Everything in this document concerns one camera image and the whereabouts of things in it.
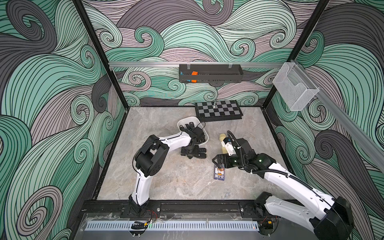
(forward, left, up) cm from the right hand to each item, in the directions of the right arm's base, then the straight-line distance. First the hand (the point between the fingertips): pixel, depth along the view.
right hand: (220, 159), depth 78 cm
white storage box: (+34, +21, -9) cm, 41 cm away
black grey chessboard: (+44, -10, -9) cm, 47 cm away
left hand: (+9, +15, -11) cm, 21 cm away
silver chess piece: (+48, -3, -7) cm, 49 cm away
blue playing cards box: (-4, 0, -10) cm, 11 cm away
